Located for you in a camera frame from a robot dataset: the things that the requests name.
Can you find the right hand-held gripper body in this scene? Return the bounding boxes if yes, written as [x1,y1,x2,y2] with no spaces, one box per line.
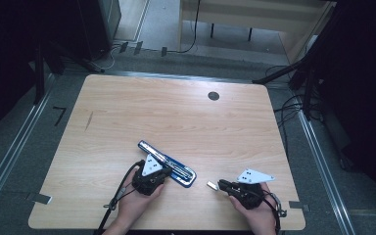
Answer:
[229,168,276,210]

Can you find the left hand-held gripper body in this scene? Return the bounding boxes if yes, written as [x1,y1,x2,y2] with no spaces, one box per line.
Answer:
[131,154,167,196]

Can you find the blue stapler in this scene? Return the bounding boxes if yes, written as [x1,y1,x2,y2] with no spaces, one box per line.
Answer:
[137,140,198,189]

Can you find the person's right hand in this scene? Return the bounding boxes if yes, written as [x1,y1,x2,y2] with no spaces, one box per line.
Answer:
[228,181,278,231]

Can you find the person's left hand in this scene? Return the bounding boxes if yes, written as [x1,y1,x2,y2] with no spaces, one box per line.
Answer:
[117,175,165,224]

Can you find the grey tape piece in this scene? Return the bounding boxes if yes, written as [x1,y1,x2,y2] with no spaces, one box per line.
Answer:
[25,192,53,206]
[288,200,311,212]

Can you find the black metal stand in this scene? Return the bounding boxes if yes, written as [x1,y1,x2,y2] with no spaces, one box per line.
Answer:
[32,38,106,106]
[252,48,322,122]

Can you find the black cabinet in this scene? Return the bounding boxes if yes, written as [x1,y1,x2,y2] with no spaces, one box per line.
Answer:
[77,0,122,62]

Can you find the light wooden bench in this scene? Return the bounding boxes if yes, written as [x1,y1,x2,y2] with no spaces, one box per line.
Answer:
[177,0,337,65]

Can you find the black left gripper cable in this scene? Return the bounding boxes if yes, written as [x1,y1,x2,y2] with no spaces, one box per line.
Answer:
[95,159,147,235]

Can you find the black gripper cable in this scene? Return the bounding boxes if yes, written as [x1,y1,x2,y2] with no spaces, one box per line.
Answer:
[259,189,288,235]
[95,159,147,235]

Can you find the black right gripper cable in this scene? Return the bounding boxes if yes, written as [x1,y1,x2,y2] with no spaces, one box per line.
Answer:
[259,189,288,235]

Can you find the black floor cables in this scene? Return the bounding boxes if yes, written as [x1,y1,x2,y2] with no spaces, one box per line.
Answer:
[264,64,324,159]

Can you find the metal floor rail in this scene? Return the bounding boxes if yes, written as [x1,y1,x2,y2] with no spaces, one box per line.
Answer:
[0,73,57,227]
[296,109,357,235]

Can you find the white floor cable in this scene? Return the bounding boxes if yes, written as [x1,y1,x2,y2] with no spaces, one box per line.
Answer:
[90,44,118,71]

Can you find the black hanging cable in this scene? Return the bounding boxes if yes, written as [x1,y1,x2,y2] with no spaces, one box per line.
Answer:
[166,0,202,55]

